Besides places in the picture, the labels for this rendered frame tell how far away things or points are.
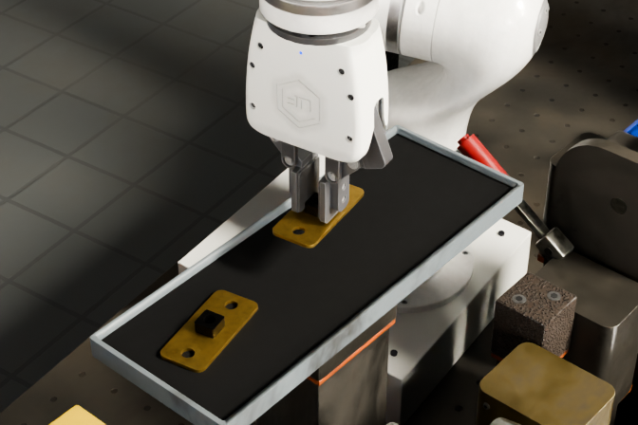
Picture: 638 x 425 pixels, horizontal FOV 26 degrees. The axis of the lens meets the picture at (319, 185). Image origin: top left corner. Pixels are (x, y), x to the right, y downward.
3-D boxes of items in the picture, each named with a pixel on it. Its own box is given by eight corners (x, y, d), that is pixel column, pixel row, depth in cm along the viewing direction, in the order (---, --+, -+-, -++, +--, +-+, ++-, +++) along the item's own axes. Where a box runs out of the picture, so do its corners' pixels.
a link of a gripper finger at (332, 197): (317, 152, 103) (317, 222, 107) (354, 164, 101) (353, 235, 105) (339, 131, 105) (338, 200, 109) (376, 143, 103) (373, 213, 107)
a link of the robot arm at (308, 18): (229, -18, 95) (231, 20, 97) (340, 15, 91) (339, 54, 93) (294, -65, 101) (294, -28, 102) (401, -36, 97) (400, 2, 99)
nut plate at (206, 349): (200, 375, 99) (200, 362, 99) (157, 357, 101) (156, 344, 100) (260, 306, 105) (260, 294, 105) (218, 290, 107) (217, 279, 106)
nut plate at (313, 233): (311, 249, 105) (311, 237, 104) (269, 233, 106) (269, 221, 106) (366, 193, 110) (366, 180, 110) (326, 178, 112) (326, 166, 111)
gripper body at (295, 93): (228, 5, 97) (234, 137, 103) (354, 44, 92) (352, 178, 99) (286, -39, 102) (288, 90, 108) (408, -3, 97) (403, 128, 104)
